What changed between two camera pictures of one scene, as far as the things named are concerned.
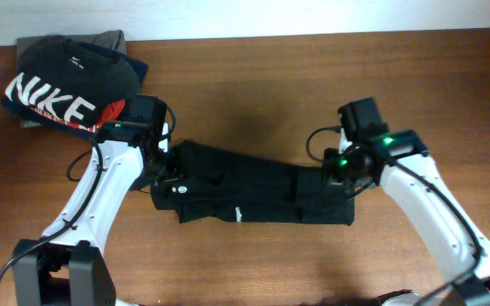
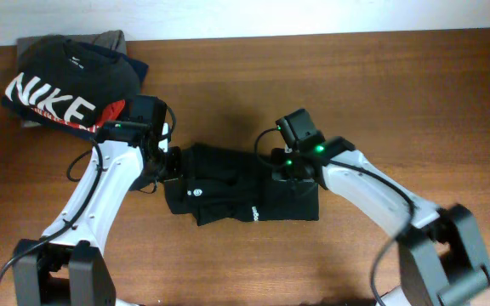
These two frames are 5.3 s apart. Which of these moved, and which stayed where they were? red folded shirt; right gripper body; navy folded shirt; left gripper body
Moved: right gripper body
Stayed: left gripper body; red folded shirt; navy folded shirt
